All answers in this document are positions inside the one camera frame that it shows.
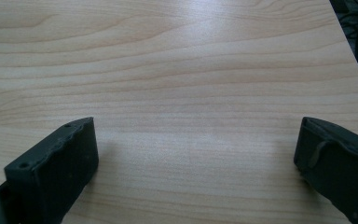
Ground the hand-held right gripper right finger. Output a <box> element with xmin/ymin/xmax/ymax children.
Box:
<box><xmin>293</xmin><ymin>116</ymin><xmax>358</xmax><ymax>224</ymax></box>

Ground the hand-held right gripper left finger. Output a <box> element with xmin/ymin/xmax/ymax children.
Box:
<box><xmin>3</xmin><ymin>116</ymin><xmax>100</xmax><ymax>224</ymax></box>

